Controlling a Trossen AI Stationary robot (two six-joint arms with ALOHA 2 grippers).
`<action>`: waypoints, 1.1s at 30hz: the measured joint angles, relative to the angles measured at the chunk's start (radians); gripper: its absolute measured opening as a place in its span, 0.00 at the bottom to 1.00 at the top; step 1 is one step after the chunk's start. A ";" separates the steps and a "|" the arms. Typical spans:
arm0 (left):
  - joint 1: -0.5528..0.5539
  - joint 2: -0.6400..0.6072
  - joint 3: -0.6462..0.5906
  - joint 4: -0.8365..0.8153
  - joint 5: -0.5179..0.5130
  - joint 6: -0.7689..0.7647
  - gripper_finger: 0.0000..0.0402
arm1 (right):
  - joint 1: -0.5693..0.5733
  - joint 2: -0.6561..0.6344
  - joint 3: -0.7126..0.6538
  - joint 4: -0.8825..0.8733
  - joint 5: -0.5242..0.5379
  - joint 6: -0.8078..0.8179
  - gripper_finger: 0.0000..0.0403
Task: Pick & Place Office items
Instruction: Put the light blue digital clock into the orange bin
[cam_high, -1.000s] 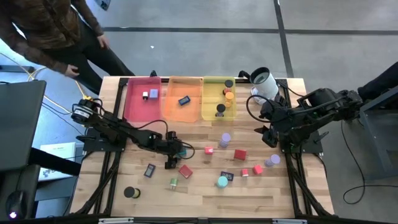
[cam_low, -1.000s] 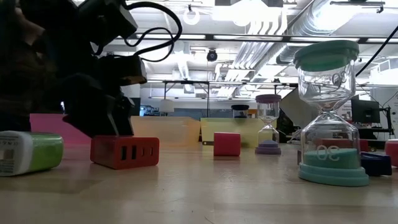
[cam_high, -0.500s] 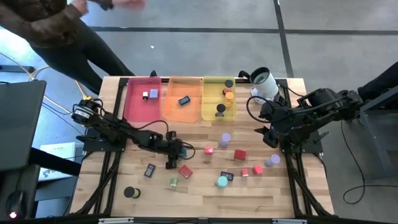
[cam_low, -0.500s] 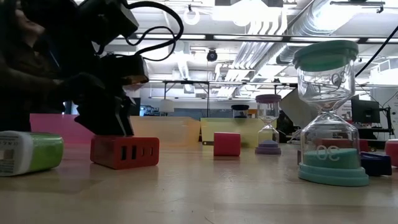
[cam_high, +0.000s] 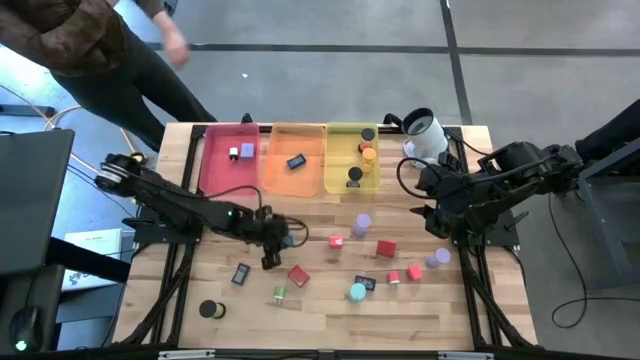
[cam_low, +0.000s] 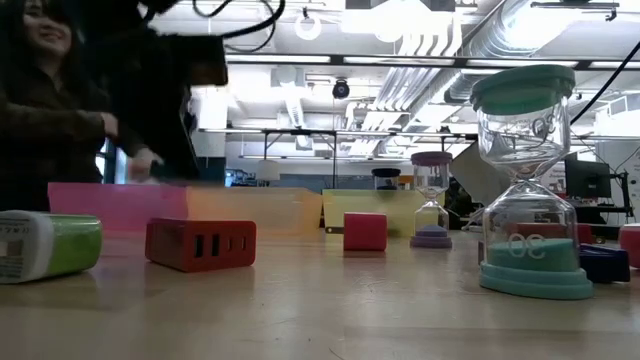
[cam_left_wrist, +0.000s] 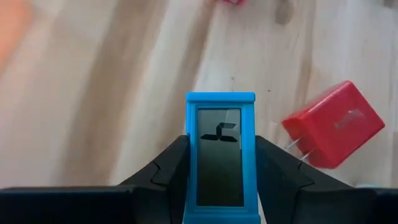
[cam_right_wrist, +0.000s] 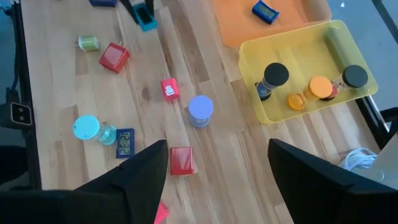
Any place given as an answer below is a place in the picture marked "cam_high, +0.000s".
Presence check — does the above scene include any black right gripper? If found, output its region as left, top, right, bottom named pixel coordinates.
left=409, top=167, right=474, bottom=240

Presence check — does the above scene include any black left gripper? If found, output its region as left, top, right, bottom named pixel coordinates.
left=238, top=204, right=291, bottom=271

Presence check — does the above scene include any red cube charger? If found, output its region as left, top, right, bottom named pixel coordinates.
left=286, top=263, right=312, bottom=289
left=375, top=239, right=399, bottom=259

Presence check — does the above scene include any lavender sand timer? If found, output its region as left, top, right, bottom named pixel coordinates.
left=352, top=213, right=374, bottom=238
left=424, top=247, right=452, bottom=270

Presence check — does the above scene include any orange sand timer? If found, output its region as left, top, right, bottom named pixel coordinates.
left=360, top=147, right=378, bottom=175

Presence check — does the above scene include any navy digital clock grey screen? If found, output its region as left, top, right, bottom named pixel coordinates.
left=230, top=262, right=252, bottom=287

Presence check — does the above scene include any orange plastic bin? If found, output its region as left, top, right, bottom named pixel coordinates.
left=259, top=122, right=327, bottom=198

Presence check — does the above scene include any white cup with black rim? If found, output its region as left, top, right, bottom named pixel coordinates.
left=401, top=106, right=450, bottom=170

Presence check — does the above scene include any pink plastic bin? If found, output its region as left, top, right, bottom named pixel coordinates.
left=198, top=123, right=261, bottom=197

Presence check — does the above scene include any black-capped red sand timer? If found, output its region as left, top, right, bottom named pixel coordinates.
left=357, top=127, right=377, bottom=154

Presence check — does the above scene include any black-capped yellow sand timer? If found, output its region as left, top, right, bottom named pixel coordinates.
left=198, top=298, right=227, bottom=321

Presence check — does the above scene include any teal sand timer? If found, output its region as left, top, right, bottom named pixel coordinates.
left=347, top=282, right=370, bottom=304

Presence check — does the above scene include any yellow plastic bin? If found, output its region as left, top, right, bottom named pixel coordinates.
left=323, top=122, right=381, bottom=195

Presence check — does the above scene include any white paper booklet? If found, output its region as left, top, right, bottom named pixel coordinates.
left=60, top=228, right=124, bottom=293

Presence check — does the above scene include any grey metal stand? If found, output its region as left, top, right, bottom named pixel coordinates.
left=577, top=137, right=640, bottom=291

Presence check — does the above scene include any black stand bar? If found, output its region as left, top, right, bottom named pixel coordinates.
left=44, top=235, right=132, bottom=284

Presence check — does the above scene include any person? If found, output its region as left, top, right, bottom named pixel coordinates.
left=574, top=97, right=640, bottom=174
left=0, top=0, right=219, bottom=154

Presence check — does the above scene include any person's hand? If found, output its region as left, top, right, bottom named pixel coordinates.
left=162, top=29, right=192, bottom=69

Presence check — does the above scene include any black monitor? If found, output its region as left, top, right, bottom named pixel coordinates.
left=0, top=128, right=76, bottom=276

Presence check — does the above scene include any black computer mouse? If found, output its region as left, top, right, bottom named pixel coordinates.
left=8, top=304, right=45, bottom=354

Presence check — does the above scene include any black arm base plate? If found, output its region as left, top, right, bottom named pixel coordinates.
left=449, top=209, right=521, bottom=247
left=122, top=214, right=204, bottom=246

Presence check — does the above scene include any black aluminium table frame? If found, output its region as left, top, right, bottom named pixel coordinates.
left=112, top=122, right=540, bottom=360

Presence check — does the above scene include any silver metal bracket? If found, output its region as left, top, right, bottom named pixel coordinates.
left=158, top=349, right=216, bottom=360
left=438, top=350, right=495, bottom=360

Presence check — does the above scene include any yellow cable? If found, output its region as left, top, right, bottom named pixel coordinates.
left=0, top=82, right=147, bottom=162

